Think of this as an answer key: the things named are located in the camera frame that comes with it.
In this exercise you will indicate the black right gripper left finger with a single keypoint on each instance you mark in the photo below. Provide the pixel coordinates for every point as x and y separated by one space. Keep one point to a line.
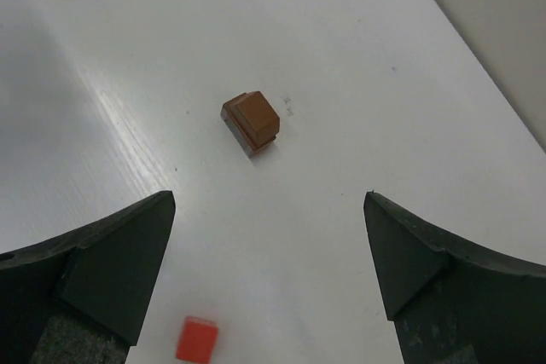
82 296

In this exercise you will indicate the red cube wood block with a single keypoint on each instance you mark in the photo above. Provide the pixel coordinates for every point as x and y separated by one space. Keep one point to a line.
197 340

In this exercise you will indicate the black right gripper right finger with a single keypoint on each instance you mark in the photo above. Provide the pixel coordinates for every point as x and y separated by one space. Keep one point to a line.
452 300

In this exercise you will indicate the brown wedge wood block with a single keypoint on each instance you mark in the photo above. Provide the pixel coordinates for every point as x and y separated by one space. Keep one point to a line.
257 117

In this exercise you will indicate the brown arch wood block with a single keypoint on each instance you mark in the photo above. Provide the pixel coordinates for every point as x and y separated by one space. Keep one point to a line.
228 117

